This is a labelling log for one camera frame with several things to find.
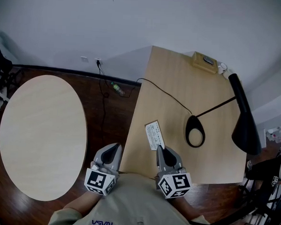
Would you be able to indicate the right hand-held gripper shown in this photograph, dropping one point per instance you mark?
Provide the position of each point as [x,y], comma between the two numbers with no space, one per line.
[174,184]

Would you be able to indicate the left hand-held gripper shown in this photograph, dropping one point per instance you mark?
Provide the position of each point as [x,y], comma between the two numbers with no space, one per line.
[99,180]

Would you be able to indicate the white printed table card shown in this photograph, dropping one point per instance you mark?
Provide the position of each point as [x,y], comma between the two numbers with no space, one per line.
[154,134]

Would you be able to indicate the person's left forearm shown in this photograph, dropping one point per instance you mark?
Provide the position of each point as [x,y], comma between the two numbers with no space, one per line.
[84,202]

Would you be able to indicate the person's right forearm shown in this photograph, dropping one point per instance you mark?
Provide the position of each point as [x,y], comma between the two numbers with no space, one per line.
[187,209]

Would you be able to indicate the square wooden table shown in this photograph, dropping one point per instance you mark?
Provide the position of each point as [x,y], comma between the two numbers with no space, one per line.
[210,165]

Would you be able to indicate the round wooden table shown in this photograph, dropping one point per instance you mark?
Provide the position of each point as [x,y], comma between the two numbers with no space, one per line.
[43,137]

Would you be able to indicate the green plastic bottle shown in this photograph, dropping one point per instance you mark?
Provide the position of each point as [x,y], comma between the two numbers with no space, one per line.
[117,88]

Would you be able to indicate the black desk lamp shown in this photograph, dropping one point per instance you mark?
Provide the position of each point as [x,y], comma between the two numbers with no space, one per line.
[245,129]

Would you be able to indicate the black metal chair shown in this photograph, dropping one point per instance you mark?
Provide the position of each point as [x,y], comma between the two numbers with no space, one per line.
[255,205]

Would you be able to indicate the yellow tissue box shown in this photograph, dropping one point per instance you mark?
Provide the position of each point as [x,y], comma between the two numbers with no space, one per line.
[199,63]

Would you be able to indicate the white cup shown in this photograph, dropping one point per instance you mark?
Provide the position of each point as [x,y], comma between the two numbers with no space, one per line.
[223,67]

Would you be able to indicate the dark grey oval remote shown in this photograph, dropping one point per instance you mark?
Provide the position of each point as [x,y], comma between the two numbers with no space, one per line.
[207,59]

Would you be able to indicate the white red-print plastic bag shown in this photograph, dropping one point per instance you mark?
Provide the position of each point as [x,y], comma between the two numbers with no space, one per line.
[278,134]

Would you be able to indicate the white metal rack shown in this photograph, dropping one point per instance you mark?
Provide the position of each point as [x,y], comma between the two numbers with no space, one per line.
[270,211]

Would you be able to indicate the black office chair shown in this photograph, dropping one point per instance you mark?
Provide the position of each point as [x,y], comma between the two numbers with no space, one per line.
[1,62]

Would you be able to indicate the white wall socket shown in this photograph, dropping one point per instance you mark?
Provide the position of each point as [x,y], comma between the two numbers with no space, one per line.
[84,59]
[98,61]

